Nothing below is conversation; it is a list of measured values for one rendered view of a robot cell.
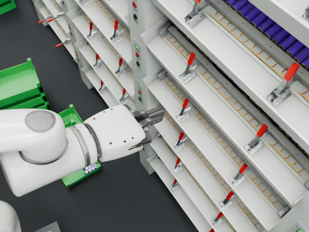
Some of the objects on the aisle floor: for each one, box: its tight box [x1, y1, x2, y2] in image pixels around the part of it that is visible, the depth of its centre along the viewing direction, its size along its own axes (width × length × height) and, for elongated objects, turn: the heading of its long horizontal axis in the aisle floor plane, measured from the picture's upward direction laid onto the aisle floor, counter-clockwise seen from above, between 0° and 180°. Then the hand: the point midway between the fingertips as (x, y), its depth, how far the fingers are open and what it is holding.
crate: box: [57, 104, 83, 124], centre depth 193 cm, size 30×20×8 cm
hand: (154, 116), depth 74 cm, fingers closed
